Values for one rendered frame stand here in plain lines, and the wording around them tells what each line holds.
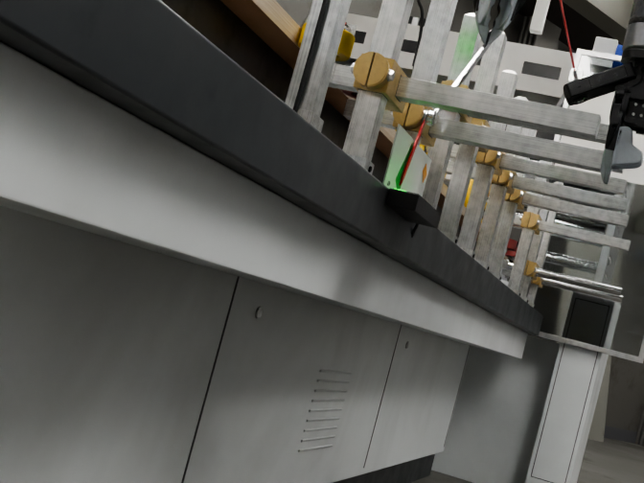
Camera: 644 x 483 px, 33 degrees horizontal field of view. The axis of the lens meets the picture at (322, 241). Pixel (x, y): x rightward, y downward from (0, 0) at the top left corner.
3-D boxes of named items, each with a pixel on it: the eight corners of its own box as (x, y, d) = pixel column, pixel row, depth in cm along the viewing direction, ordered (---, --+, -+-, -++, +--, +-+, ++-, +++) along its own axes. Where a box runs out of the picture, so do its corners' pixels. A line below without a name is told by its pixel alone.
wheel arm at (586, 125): (594, 147, 150) (602, 117, 150) (593, 141, 147) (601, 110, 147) (305, 88, 163) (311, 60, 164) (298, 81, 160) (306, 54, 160)
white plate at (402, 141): (418, 216, 186) (433, 160, 186) (384, 189, 161) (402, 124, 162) (415, 216, 186) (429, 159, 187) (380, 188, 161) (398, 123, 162)
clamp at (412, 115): (434, 148, 186) (441, 119, 186) (419, 129, 173) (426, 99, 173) (402, 141, 187) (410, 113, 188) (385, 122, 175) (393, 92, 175)
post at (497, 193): (482, 283, 273) (530, 100, 276) (480, 281, 270) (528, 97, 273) (469, 279, 274) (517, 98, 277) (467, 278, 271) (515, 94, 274)
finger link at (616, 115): (613, 149, 168) (627, 94, 168) (604, 147, 168) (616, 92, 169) (614, 154, 172) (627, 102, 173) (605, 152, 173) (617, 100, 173)
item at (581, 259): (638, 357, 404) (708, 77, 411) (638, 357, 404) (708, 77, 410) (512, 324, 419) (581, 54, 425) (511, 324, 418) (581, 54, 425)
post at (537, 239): (520, 324, 368) (555, 188, 371) (518, 323, 365) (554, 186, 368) (510, 321, 369) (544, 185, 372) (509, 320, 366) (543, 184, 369)
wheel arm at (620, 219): (626, 227, 293) (629, 217, 293) (626, 226, 290) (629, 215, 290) (494, 198, 304) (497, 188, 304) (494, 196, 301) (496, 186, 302)
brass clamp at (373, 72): (406, 114, 162) (415, 81, 162) (386, 90, 149) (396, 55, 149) (367, 106, 164) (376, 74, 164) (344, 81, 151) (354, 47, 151)
